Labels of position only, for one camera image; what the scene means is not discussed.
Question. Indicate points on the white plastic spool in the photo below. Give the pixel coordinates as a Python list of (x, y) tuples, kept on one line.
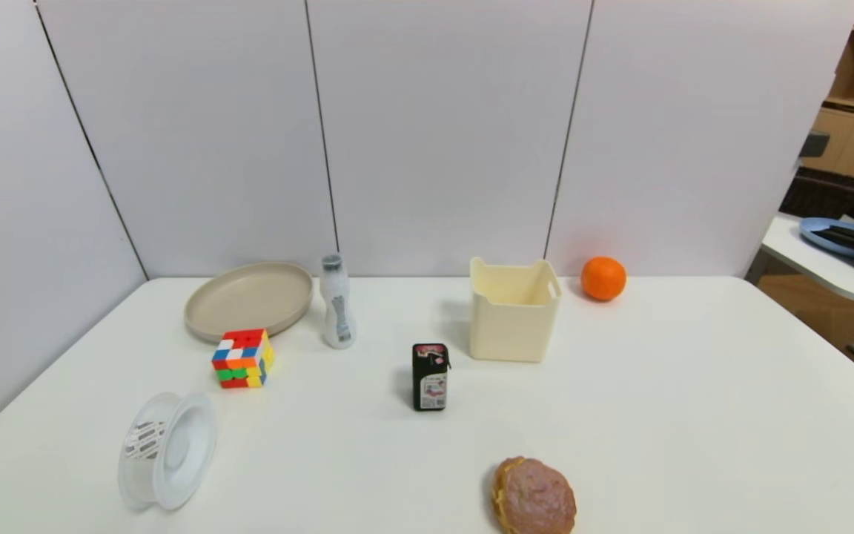
[(175, 445)]

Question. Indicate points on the cream plastic storage box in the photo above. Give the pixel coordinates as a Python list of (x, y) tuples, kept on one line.
[(512, 326)]

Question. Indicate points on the white drink bottle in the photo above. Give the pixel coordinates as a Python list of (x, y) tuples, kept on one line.
[(338, 311)]

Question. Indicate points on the black small carton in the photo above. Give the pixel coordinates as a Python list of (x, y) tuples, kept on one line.
[(430, 378)]

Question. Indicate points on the orange fruit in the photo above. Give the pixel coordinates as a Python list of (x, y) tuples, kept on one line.
[(603, 278)]

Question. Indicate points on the beige round plate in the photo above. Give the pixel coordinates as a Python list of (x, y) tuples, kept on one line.
[(249, 298)]

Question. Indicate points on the multicolour puzzle cube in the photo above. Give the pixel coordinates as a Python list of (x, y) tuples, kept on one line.
[(242, 360)]

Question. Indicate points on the brown bread bun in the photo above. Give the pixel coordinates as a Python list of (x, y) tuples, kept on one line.
[(534, 498)]

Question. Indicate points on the blue plate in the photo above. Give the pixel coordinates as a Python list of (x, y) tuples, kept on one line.
[(816, 233)]

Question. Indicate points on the black woven basket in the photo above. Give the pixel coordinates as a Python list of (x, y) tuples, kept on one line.
[(823, 194)]

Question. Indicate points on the white side table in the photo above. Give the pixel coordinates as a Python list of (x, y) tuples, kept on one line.
[(835, 271)]

